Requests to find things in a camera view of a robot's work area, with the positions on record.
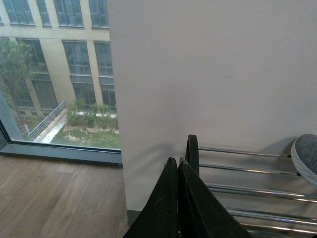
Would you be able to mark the grey knit sneaker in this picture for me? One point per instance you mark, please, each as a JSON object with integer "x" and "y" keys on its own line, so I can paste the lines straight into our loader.
{"x": 304, "y": 157}

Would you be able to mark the black metal shoe rack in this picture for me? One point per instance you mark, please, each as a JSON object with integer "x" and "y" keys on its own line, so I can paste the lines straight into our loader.
{"x": 263, "y": 191}

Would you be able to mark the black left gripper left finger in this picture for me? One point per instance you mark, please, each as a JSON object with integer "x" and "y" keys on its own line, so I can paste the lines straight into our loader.
{"x": 159, "y": 218}

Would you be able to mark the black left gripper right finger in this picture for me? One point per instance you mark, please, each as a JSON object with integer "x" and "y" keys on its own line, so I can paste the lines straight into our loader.
{"x": 200, "y": 214}

